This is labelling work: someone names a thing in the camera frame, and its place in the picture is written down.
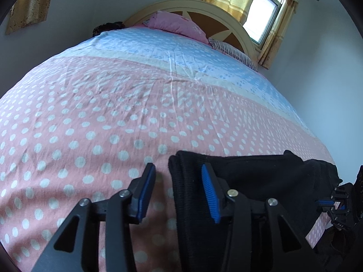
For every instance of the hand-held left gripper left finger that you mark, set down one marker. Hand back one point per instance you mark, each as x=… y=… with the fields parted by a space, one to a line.
x=146 y=192

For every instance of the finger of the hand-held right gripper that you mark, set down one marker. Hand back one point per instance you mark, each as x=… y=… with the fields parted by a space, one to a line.
x=330 y=203

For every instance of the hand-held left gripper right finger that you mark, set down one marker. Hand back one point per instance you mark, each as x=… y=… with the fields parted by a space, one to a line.
x=211 y=195

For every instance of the black pants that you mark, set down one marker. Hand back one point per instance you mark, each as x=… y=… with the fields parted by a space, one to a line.
x=255 y=172

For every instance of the pink polka dot bedspread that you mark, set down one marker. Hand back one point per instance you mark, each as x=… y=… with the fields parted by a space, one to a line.
x=113 y=113

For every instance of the striped pillow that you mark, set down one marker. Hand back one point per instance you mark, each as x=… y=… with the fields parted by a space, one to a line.
x=235 y=51

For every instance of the dark cloth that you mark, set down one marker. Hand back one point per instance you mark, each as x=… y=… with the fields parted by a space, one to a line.
x=107 y=28

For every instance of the pink pillow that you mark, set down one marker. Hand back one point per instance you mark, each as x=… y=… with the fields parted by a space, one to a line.
x=175 y=25

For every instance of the cream wooden headboard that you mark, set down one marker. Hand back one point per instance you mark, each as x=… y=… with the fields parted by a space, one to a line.
x=215 y=17

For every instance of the narrow yellow curtain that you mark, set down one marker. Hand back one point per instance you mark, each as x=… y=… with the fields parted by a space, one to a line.
x=280 y=25

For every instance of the window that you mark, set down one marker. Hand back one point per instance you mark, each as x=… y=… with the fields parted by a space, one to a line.
x=263 y=17

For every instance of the yellow patterned wall curtain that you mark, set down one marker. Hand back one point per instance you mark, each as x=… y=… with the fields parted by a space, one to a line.
x=31 y=5

